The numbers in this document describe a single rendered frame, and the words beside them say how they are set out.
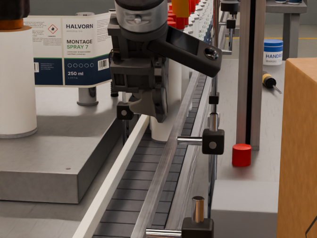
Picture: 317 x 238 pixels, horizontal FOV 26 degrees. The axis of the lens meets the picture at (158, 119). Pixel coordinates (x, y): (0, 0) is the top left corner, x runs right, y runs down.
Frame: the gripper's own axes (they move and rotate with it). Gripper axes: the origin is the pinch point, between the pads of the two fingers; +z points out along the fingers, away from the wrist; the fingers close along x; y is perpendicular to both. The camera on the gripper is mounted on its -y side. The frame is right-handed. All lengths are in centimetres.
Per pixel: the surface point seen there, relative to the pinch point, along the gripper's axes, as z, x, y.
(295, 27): 121, -179, -36
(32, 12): 445, -613, 262
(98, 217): -14.8, 31.9, 3.8
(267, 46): 52, -82, -19
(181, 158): 1.9, 7.5, -3.4
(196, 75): 7.2, -18.1, -3.8
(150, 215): -25.7, 39.1, -4.1
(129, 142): -3.0, 9.0, 4.5
